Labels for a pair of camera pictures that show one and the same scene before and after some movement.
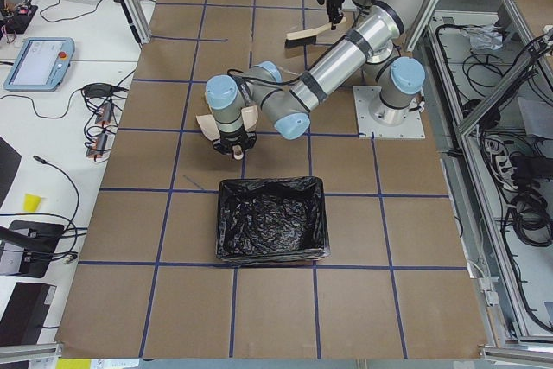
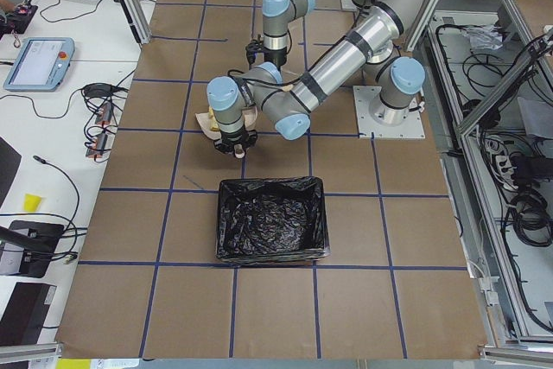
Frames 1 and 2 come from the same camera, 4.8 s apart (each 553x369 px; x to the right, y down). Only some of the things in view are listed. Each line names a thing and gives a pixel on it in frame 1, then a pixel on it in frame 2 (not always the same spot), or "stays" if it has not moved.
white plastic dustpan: x=207 y=124 stays
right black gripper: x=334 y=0 to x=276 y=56
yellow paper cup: x=32 y=203 stays
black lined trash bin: x=275 y=219 stays
